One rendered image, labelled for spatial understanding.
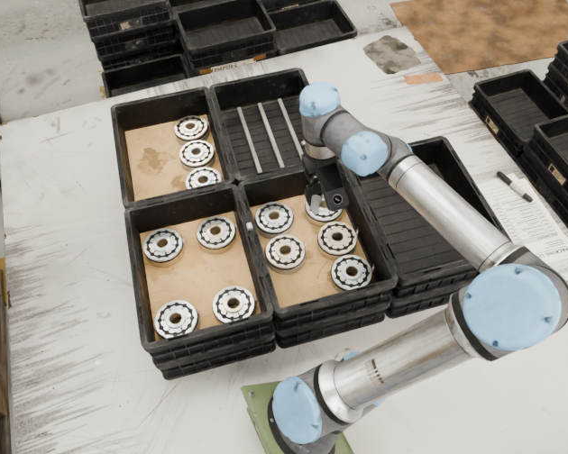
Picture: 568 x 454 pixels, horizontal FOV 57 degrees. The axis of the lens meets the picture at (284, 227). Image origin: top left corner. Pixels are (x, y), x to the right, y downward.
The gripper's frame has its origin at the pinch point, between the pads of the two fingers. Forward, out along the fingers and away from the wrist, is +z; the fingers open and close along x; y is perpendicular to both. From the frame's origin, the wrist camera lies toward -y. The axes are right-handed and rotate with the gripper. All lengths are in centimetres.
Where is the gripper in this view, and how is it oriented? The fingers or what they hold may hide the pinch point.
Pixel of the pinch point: (328, 209)
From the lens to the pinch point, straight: 125.2
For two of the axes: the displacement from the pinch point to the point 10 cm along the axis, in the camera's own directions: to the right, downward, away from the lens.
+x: -9.6, 2.8, -0.7
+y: -2.7, -7.9, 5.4
